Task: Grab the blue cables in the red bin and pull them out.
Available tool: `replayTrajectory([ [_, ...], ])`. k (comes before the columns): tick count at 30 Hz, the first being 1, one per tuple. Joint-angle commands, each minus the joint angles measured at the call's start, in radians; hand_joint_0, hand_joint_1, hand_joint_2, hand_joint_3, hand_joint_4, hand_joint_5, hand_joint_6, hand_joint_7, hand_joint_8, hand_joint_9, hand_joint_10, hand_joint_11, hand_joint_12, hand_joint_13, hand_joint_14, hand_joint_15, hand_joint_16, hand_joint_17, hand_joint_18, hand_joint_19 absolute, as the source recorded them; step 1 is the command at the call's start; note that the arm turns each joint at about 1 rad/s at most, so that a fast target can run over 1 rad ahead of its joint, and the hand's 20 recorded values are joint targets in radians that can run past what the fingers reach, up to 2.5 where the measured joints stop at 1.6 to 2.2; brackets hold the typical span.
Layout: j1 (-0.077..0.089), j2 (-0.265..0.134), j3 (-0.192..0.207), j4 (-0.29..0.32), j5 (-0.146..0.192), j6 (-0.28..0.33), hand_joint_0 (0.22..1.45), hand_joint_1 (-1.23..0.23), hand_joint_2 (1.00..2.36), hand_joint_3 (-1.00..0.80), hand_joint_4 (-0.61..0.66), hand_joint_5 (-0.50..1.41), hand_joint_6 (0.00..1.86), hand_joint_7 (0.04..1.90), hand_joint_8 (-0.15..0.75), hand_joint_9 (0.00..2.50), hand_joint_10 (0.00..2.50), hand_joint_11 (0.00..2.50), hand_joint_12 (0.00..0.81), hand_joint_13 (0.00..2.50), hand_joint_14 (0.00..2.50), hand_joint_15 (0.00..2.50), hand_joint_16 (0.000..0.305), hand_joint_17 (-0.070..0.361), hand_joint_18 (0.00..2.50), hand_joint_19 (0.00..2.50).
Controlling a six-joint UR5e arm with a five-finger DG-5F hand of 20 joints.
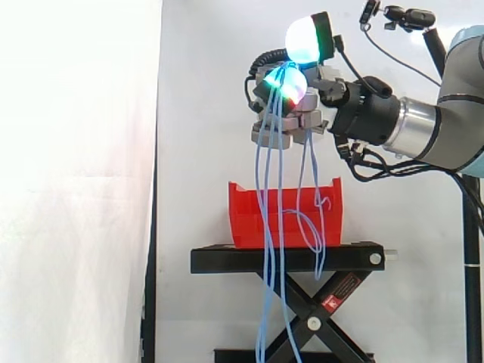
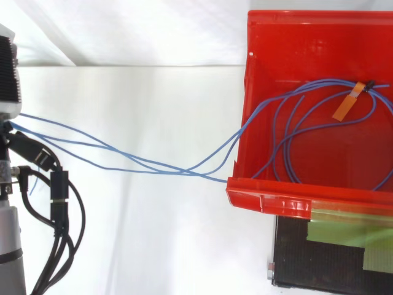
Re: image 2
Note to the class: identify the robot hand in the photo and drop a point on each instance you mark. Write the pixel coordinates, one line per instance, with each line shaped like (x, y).
(7, 70)

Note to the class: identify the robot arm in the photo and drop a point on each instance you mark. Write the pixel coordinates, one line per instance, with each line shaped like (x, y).
(9, 246)

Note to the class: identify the red bin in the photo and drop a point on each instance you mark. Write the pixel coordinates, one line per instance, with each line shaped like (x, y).
(310, 43)

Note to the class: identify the orange tape tag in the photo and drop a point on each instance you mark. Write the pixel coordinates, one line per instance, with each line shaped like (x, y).
(345, 107)

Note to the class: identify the black stand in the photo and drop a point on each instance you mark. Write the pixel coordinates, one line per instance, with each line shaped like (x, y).
(322, 261)

